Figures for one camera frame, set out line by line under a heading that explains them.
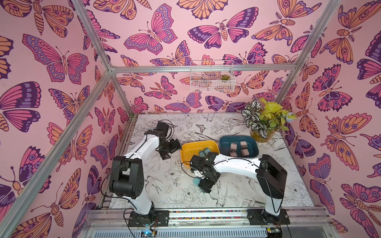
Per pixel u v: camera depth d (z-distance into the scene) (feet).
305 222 2.42
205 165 2.01
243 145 3.28
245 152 3.12
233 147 3.27
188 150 3.25
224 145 3.31
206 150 3.19
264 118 2.78
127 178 1.51
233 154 3.11
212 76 3.14
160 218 2.41
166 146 2.52
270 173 1.69
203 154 2.29
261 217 2.39
